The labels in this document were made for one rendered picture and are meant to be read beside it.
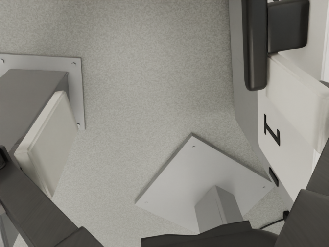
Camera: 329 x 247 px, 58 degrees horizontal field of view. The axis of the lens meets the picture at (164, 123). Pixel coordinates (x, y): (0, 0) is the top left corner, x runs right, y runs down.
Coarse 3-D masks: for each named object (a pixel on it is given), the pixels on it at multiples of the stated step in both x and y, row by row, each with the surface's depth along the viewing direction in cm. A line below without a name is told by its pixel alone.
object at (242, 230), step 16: (224, 224) 8; (240, 224) 8; (144, 240) 8; (160, 240) 8; (176, 240) 8; (192, 240) 8; (208, 240) 8; (224, 240) 8; (240, 240) 8; (256, 240) 8; (272, 240) 8
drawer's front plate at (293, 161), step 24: (312, 0) 16; (312, 24) 17; (312, 48) 17; (312, 72) 18; (264, 96) 27; (264, 144) 30; (288, 144) 23; (288, 168) 24; (312, 168) 20; (288, 192) 25
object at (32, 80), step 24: (0, 72) 107; (24, 72) 104; (48, 72) 106; (72, 72) 109; (0, 96) 86; (24, 96) 87; (48, 96) 88; (72, 96) 114; (0, 120) 74; (24, 120) 75; (0, 144) 65
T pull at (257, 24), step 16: (256, 0) 16; (288, 0) 17; (304, 0) 16; (256, 16) 16; (272, 16) 17; (288, 16) 17; (304, 16) 17; (256, 32) 17; (272, 32) 17; (288, 32) 17; (304, 32) 17; (256, 48) 17; (272, 48) 17; (288, 48) 18; (256, 64) 18; (256, 80) 18
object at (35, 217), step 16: (0, 160) 13; (0, 176) 12; (16, 176) 12; (0, 192) 11; (16, 192) 11; (32, 192) 11; (16, 208) 10; (32, 208) 10; (48, 208) 10; (16, 224) 11; (32, 224) 9; (48, 224) 9; (64, 224) 9; (32, 240) 9; (48, 240) 9; (64, 240) 8; (80, 240) 8; (96, 240) 8
